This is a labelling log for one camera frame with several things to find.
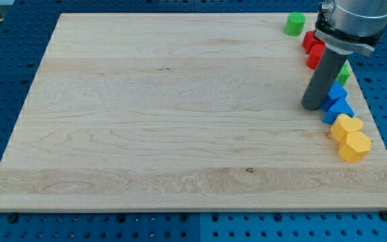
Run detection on yellow heart block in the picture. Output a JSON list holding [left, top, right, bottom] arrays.
[[331, 114, 363, 143]]

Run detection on blue block upper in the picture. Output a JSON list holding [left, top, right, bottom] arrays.
[[321, 81, 347, 112]]

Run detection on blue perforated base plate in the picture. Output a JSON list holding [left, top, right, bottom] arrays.
[[0, 1, 387, 241]]

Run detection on green block behind rod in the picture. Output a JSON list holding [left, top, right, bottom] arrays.
[[336, 63, 350, 87]]

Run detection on yellow hexagon block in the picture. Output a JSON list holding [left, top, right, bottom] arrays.
[[338, 131, 372, 163]]

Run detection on red block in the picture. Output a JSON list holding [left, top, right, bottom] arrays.
[[306, 44, 325, 70], [302, 30, 325, 54]]

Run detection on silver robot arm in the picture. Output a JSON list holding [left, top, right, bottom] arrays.
[[314, 0, 387, 57]]

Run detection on green cylinder block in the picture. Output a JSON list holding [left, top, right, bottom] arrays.
[[284, 12, 306, 36]]

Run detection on light wooden board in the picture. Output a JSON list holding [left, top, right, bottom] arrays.
[[0, 13, 387, 213]]

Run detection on red block upper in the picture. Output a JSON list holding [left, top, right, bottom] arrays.
[[302, 30, 325, 54]]

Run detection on red block lower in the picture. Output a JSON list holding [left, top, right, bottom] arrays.
[[306, 44, 325, 70]]

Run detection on blue triangle block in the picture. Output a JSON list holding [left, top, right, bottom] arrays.
[[322, 97, 355, 124]]

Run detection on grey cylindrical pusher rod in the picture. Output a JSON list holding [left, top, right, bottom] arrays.
[[301, 47, 351, 111]]

